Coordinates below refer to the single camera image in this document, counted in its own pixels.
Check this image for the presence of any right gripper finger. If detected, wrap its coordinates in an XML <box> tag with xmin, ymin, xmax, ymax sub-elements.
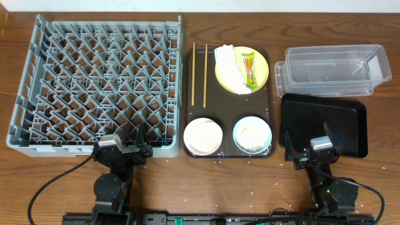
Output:
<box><xmin>284</xmin><ymin>131</ymin><xmax>294</xmax><ymax>161</ymax></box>
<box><xmin>324</xmin><ymin>122</ymin><xmax>343</xmax><ymax>147</ymax></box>

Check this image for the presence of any light blue bowl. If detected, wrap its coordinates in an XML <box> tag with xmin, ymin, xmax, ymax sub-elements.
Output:
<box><xmin>232</xmin><ymin>116</ymin><xmax>273</xmax><ymax>154</ymax></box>

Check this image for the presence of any white pink bowl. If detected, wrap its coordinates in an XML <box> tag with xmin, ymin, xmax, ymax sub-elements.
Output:
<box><xmin>183</xmin><ymin>117</ymin><xmax>223</xmax><ymax>156</ymax></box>

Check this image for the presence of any yellow plate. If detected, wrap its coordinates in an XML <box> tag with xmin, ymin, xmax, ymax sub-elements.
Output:
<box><xmin>215</xmin><ymin>46</ymin><xmax>269</xmax><ymax>94</ymax></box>

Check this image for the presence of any wooden chopstick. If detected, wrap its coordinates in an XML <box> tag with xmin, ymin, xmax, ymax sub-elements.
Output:
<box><xmin>202</xmin><ymin>43</ymin><xmax>208</xmax><ymax>108</ymax></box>
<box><xmin>191</xmin><ymin>41</ymin><xmax>196</xmax><ymax>106</ymax></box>

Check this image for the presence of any white paper napkin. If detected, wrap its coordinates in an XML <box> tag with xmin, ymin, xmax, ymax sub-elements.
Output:
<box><xmin>214</xmin><ymin>44</ymin><xmax>251</xmax><ymax>94</ymax></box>

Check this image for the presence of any green snack wrapper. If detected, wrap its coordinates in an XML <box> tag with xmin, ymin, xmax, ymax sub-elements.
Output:
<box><xmin>242</xmin><ymin>52</ymin><xmax>258</xmax><ymax>89</ymax></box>

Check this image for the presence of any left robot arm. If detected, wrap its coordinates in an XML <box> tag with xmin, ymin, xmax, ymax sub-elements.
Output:
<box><xmin>90</xmin><ymin>124</ymin><xmax>153</xmax><ymax>225</ymax></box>

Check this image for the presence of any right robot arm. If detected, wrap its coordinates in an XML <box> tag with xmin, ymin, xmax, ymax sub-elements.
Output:
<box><xmin>284</xmin><ymin>124</ymin><xmax>358</xmax><ymax>216</ymax></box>

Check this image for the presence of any black waste tray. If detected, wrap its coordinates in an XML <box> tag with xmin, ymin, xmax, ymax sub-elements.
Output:
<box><xmin>279</xmin><ymin>93</ymin><xmax>368</xmax><ymax>158</ymax></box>

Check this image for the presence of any grey plastic dishwasher rack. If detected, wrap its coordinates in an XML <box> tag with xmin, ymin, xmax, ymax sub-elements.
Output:
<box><xmin>6</xmin><ymin>16</ymin><xmax>184</xmax><ymax>158</ymax></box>

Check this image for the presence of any clear plastic waste bin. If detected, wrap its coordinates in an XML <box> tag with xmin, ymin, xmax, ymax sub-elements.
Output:
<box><xmin>274</xmin><ymin>44</ymin><xmax>392</xmax><ymax>97</ymax></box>

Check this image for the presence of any dark brown serving tray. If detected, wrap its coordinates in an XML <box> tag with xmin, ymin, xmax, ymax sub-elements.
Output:
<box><xmin>182</xmin><ymin>47</ymin><xmax>277</xmax><ymax>159</ymax></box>

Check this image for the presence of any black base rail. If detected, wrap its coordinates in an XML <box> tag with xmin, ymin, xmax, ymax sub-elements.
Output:
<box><xmin>61</xmin><ymin>214</ymin><xmax>374</xmax><ymax>225</ymax></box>

